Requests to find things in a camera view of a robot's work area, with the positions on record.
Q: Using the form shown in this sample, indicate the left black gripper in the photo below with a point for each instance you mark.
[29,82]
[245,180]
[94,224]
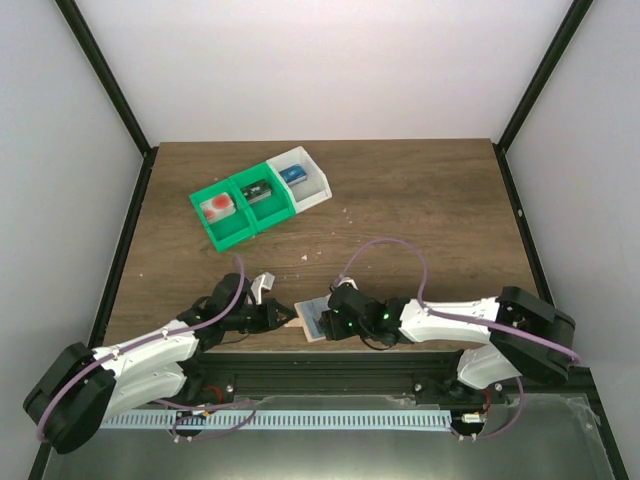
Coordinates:
[270,317]

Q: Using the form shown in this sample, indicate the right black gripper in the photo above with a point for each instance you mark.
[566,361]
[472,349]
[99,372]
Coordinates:
[331,328]

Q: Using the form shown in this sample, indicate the blue credit card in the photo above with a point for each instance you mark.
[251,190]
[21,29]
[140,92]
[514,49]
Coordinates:
[314,320]

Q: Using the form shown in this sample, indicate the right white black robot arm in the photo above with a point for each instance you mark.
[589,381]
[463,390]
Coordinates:
[514,334]

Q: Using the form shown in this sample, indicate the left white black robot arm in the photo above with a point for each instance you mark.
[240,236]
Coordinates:
[85,387]

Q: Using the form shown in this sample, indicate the white red card stack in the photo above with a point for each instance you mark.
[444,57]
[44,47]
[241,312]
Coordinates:
[217,208]

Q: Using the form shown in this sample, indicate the black card stack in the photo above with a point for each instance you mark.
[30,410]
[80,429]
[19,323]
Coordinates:
[256,191]

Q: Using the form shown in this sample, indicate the blue card stack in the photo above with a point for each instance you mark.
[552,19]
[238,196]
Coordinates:
[293,175]

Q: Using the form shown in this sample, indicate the left green plastic bin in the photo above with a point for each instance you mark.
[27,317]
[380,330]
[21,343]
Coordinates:
[228,232]

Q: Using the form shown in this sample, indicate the green plastic bin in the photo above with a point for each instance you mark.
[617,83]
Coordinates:
[228,232]
[271,211]

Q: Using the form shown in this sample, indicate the middle green plastic bin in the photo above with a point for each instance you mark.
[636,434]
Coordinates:
[271,211]

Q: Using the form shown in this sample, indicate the white plastic bin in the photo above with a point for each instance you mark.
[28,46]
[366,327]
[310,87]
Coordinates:
[310,193]

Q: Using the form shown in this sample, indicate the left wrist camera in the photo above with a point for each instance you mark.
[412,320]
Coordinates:
[261,284]

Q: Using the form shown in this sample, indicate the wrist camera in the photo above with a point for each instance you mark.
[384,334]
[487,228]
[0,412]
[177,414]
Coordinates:
[343,285]
[261,284]

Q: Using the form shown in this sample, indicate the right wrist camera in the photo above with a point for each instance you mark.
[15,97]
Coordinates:
[343,285]

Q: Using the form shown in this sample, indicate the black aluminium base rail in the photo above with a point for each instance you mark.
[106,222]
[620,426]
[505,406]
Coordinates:
[427,378]

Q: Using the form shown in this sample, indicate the light blue slotted cable duct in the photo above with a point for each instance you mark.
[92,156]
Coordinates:
[411,420]

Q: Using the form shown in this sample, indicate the left black frame post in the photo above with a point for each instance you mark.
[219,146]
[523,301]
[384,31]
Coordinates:
[92,51]

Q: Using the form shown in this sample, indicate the black frame post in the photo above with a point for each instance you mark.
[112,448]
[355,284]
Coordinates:
[562,38]
[92,51]

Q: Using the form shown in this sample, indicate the right black frame post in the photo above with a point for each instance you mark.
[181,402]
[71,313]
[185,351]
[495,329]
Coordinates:
[562,38]

